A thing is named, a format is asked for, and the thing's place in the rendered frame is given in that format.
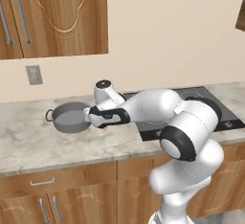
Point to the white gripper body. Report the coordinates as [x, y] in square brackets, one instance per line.
[96, 121]

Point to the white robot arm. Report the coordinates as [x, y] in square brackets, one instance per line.
[191, 119]

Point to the orange carrot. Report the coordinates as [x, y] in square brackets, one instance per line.
[105, 127]

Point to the wooden drawer front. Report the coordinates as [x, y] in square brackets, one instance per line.
[137, 167]
[234, 152]
[79, 176]

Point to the wooden base cupboard door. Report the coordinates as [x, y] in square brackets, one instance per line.
[19, 212]
[89, 205]
[134, 202]
[226, 189]

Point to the black hob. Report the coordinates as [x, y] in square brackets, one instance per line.
[229, 113]

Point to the grey wall socket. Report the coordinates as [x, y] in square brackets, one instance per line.
[34, 74]

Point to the wooden wall cupboard door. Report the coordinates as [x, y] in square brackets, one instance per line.
[63, 17]
[11, 50]

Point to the wooden wall cupboard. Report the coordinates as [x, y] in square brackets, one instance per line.
[241, 20]

